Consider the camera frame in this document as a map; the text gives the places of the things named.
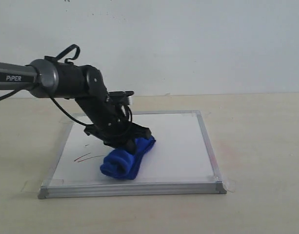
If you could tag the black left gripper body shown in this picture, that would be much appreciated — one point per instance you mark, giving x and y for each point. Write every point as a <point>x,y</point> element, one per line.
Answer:
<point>106,117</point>

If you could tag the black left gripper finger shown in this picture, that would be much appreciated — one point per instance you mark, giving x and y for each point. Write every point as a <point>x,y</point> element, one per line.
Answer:
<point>135,131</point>
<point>122,141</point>

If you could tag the blue cloth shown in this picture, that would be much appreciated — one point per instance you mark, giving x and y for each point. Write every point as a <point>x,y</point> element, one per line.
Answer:
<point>119,164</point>

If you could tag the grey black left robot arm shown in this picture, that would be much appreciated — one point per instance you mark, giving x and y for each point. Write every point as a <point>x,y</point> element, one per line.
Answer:
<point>48,78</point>

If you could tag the clear tape front right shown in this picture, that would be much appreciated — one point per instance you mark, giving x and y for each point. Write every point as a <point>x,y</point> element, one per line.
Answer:
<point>230,184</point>

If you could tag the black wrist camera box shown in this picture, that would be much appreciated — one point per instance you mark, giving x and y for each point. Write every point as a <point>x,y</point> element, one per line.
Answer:
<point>123,97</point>

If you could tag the whiteboard with aluminium frame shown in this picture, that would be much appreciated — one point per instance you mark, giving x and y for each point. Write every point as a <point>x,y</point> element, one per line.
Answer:
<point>182,161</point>

